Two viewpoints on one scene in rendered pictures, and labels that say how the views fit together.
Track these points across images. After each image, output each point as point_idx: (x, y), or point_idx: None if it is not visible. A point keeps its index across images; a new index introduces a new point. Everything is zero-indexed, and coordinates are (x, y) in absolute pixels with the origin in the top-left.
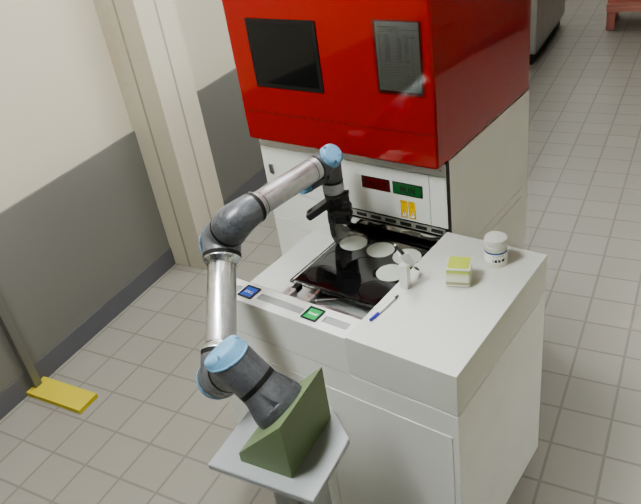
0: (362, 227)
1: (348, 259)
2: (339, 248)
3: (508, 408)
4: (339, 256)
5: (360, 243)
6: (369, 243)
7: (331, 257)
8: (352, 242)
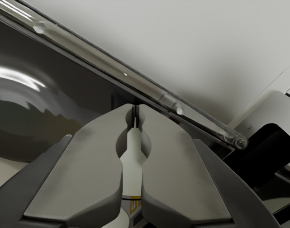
0: (280, 151)
1: (12, 149)
2: (94, 115)
3: None
4: (28, 117)
5: (127, 180)
6: (124, 201)
7: (11, 83)
8: (137, 159)
